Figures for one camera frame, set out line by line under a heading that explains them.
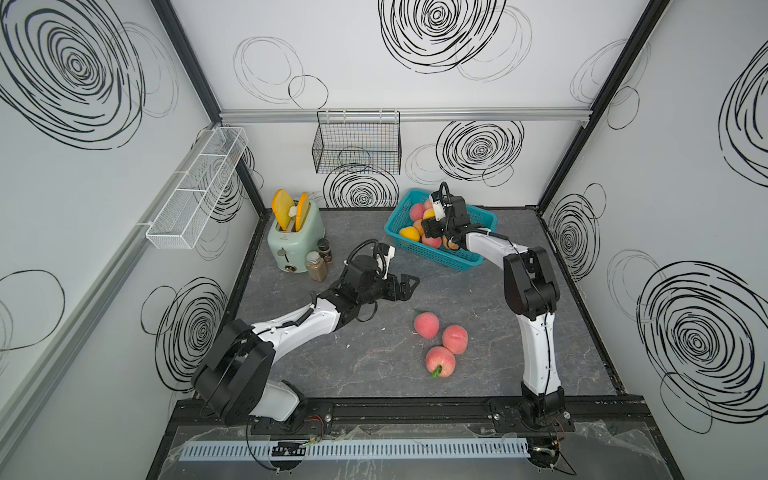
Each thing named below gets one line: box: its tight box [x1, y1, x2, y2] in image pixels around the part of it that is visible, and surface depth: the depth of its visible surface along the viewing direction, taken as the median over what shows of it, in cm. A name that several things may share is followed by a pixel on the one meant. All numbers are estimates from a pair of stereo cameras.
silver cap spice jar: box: [305, 250, 327, 283], surface depth 96 cm
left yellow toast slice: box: [271, 189, 294, 231], surface depth 96 cm
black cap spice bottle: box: [317, 238, 333, 264], surface depth 99 cm
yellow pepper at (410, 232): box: [399, 226, 421, 242], surface depth 107 cm
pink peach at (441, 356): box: [426, 346, 456, 377], surface depth 79 cm
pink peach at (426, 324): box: [414, 312, 439, 340], surface depth 86 cm
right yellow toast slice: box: [295, 192, 309, 232], surface depth 93 cm
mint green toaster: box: [268, 201, 326, 273], surface depth 95 cm
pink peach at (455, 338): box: [442, 324, 469, 355], surface depth 83 cm
